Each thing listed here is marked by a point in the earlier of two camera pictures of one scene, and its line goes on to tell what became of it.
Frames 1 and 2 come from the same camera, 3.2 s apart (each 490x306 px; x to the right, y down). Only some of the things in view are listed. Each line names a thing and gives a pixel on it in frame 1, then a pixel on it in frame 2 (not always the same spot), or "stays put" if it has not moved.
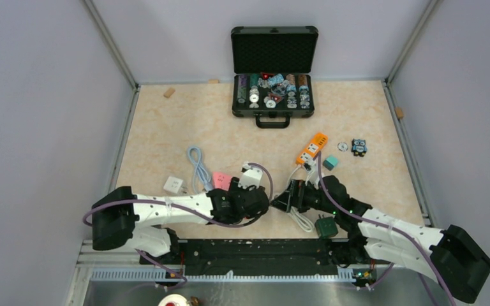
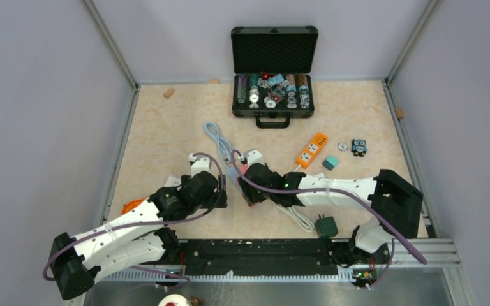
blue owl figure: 358,147 stays put
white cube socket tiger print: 173,184 stays put
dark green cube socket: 326,226 stays put
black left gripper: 235,190 to 217,199
